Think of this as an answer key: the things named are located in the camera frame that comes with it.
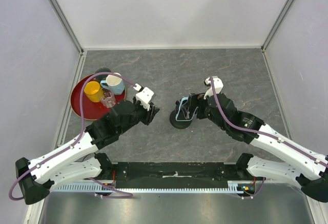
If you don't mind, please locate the yellow cup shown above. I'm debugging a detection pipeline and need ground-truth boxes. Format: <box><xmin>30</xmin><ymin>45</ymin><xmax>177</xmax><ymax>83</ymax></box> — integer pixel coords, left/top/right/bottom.
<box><xmin>84</xmin><ymin>81</ymin><xmax>103</xmax><ymax>103</ymax></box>

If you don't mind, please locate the black phone stand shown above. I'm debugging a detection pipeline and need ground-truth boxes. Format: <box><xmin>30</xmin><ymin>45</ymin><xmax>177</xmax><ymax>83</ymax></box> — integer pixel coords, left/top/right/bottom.
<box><xmin>169</xmin><ymin>100</ymin><xmax>192</xmax><ymax>129</ymax></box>

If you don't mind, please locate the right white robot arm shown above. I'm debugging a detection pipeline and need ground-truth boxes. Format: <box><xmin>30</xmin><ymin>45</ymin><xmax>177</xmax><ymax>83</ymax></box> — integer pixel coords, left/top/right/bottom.
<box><xmin>181</xmin><ymin>93</ymin><xmax>327</xmax><ymax>202</ymax></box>

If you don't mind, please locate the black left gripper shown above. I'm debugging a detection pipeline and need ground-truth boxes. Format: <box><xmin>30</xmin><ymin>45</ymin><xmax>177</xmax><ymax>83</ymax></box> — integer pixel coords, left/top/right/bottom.
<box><xmin>118</xmin><ymin>95</ymin><xmax>160</xmax><ymax>134</ymax></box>

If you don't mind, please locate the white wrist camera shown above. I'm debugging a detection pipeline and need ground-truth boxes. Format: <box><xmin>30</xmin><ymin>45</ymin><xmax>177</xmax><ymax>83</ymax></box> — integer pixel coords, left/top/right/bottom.
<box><xmin>203</xmin><ymin>76</ymin><xmax>223</xmax><ymax>99</ymax></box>
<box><xmin>133</xmin><ymin>84</ymin><xmax>155</xmax><ymax>111</ymax></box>

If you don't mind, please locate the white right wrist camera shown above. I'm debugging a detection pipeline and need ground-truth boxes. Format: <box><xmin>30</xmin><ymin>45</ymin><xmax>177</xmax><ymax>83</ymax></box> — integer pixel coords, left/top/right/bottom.
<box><xmin>203</xmin><ymin>76</ymin><xmax>223</xmax><ymax>99</ymax></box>

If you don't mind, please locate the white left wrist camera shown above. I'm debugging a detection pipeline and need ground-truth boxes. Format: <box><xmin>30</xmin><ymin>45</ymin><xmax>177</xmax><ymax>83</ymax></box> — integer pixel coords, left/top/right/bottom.
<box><xmin>133</xmin><ymin>84</ymin><xmax>155</xmax><ymax>111</ymax></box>

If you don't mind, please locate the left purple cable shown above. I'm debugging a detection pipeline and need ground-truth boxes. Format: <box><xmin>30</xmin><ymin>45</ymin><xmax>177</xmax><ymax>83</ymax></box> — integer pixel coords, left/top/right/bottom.
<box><xmin>9</xmin><ymin>72</ymin><xmax>141</xmax><ymax>201</ymax></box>

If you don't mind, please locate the dark green cup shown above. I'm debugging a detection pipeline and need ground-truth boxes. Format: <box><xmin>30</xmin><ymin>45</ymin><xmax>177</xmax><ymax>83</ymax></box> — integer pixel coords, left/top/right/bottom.
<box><xmin>95</xmin><ymin>68</ymin><xmax>111</xmax><ymax>74</ymax></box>

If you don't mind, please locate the white cable duct strip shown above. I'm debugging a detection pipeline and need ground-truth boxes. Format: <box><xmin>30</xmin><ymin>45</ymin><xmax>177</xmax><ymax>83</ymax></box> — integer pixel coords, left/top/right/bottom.
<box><xmin>54</xmin><ymin>181</ymin><xmax>255</xmax><ymax>194</ymax></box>

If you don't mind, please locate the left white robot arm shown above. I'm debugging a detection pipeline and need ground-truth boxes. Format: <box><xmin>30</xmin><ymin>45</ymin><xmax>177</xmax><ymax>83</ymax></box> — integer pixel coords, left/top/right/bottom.
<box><xmin>14</xmin><ymin>96</ymin><xmax>160</xmax><ymax>205</ymax></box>

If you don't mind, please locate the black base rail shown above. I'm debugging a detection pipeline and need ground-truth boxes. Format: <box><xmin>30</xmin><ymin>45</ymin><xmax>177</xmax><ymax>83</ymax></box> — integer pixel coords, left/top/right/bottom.
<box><xmin>97</xmin><ymin>162</ymin><xmax>254</xmax><ymax>181</ymax></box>

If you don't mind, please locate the phone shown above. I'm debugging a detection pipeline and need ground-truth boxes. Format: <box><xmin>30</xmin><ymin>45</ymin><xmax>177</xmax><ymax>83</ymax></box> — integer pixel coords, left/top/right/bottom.
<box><xmin>175</xmin><ymin>97</ymin><xmax>192</xmax><ymax>121</ymax></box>

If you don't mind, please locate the light blue ceramic mug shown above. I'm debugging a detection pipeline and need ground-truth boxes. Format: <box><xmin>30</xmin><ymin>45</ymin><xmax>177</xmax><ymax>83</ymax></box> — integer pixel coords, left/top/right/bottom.
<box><xmin>100</xmin><ymin>75</ymin><xmax>125</xmax><ymax>95</ymax></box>

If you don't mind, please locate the clear glass cup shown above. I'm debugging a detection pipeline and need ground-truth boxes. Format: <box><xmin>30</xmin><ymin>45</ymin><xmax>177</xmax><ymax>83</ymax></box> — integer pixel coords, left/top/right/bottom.
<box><xmin>100</xmin><ymin>91</ymin><xmax>116</xmax><ymax>108</ymax></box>

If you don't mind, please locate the round red tray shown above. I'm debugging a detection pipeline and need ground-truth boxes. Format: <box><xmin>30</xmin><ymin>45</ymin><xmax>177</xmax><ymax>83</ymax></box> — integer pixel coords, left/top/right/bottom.
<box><xmin>70</xmin><ymin>74</ymin><xmax>126</xmax><ymax>120</ymax></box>

